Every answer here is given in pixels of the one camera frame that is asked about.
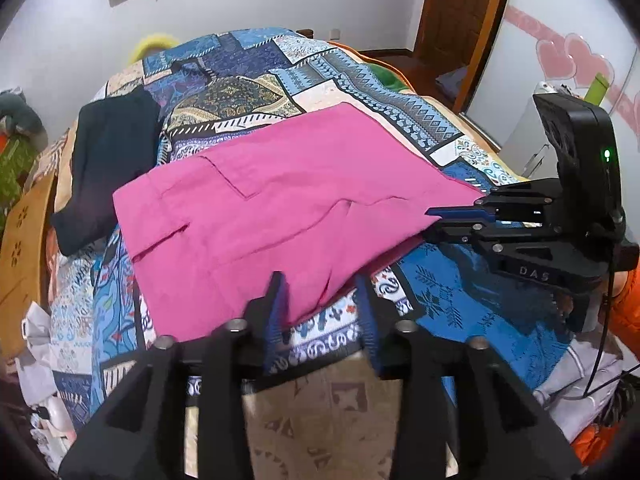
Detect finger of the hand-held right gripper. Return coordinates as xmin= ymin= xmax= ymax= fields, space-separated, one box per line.
xmin=425 ymin=178 xmax=562 ymax=223
xmin=421 ymin=222 xmax=602 ymax=282

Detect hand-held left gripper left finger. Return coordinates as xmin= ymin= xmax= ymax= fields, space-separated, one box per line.
xmin=59 ymin=271 xmax=293 ymax=480

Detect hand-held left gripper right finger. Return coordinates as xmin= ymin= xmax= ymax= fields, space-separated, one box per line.
xmin=354 ymin=275 xmax=583 ymax=480

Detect pink pants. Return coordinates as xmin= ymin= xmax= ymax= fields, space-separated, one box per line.
xmin=112 ymin=101 xmax=493 ymax=342

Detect green bottle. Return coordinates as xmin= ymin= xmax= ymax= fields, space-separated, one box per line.
xmin=585 ymin=72 xmax=611 ymax=106

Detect beige patterned blanket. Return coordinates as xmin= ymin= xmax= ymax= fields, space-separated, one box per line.
xmin=185 ymin=349 xmax=461 ymax=480

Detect white cloth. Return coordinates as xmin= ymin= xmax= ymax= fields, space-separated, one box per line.
xmin=530 ymin=330 xmax=632 ymax=411

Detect white wardrobe with heart stickers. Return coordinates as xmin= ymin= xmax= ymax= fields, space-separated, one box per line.
xmin=465 ymin=0 xmax=640 ymax=183

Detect brown wooden door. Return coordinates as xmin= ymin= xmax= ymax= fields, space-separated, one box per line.
xmin=412 ymin=0 xmax=516 ymax=113

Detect dark navy garment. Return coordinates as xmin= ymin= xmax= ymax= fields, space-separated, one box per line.
xmin=50 ymin=89 xmax=163 ymax=256

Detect blue patterned patchwork blanket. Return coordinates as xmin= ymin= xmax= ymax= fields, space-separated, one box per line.
xmin=30 ymin=27 xmax=576 ymax=431

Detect white plastic bag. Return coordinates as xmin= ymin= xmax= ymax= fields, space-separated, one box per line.
xmin=15 ymin=302 xmax=76 ymax=443

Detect orange jacket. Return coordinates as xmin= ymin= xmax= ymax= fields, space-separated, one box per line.
xmin=572 ymin=410 xmax=640 ymax=467

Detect yellow fluffy plush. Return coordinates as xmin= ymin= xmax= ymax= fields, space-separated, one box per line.
xmin=125 ymin=32 xmax=182 ymax=66

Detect green patterned cloth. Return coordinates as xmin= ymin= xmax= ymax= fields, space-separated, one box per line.
xmin=0 ymin=132 xmax=40 ymax=213

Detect grey plush toy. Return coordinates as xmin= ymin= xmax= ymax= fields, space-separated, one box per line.
xmin=0 ymin=87 xmax=48 ymax=150

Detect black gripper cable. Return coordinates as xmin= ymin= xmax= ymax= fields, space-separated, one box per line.
xmin=550 ymin=210 xmax=640 ymax=403

